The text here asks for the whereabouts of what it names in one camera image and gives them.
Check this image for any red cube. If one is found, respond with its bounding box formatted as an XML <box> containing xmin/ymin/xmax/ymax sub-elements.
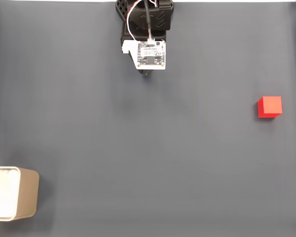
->
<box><xmin>257</xmin><ymin>96</ymin><xmax>283</xmax><ymax>119</ymax></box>

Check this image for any beige box with white inside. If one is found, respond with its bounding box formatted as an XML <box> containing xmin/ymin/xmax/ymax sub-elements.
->
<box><xmin>0</xmin><ymin>166</ymin><xmax>40</xmax><ymax>222</ymax></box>

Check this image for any dark grey mat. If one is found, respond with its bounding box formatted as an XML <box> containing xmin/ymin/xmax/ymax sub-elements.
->
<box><xmin>0</xmin><ymin>1</ymin><xmax>296</xmax><ymax>237</ymax></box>

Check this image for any white red servo wire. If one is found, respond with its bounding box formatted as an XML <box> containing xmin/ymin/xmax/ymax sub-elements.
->
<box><xmin>126</xmin><ymin>0</ymin><xmax>161</xmax><ymax>40</ymax></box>

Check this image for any white camera board with mount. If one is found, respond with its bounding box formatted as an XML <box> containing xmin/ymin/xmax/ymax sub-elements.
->
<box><xmin>122</xmin><ymin>39</ymin><xmax>167</xmax><ymax>71</ymax></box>

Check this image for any black camera cable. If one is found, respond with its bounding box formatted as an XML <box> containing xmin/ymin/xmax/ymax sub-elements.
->
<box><xmin>143</xmin><ymin>0</ymin><xmax>152</xmax><ymax>32</ymax></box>

